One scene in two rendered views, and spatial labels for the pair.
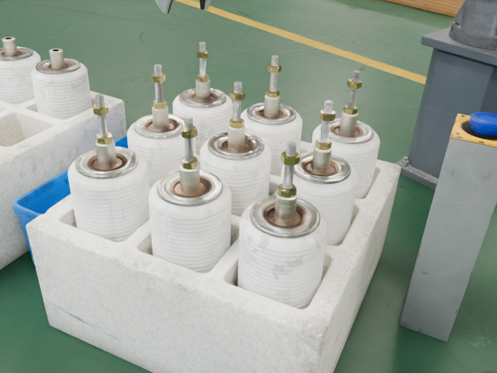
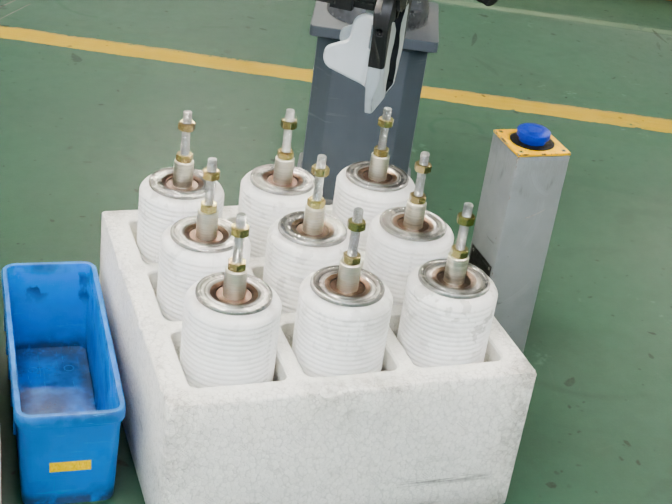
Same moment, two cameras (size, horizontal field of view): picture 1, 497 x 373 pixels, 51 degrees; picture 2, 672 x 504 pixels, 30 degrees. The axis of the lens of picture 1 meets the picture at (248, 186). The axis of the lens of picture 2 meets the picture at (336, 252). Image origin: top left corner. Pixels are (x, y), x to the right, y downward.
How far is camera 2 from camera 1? 96 cm
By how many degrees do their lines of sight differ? 40
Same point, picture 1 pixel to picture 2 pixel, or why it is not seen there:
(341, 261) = not seen: hidden behind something
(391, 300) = not seen: hidden behind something
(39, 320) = not seen: outside the picture
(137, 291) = (331, 423)
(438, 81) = (340, 78)
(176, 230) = (368, 333)
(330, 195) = (447, 247)
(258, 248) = (461, 315)
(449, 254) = (519, 274)
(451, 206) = (520, 223)
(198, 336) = (402, 440)
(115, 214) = (271, 349)
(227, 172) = (333, 261)
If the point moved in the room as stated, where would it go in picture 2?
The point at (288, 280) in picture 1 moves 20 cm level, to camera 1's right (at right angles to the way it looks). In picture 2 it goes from (482, 337) to (598, 285)
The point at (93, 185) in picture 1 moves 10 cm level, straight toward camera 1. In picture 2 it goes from (258, 321) to (350, 358)
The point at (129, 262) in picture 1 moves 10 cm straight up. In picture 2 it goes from (321, 391) to (334, 305)
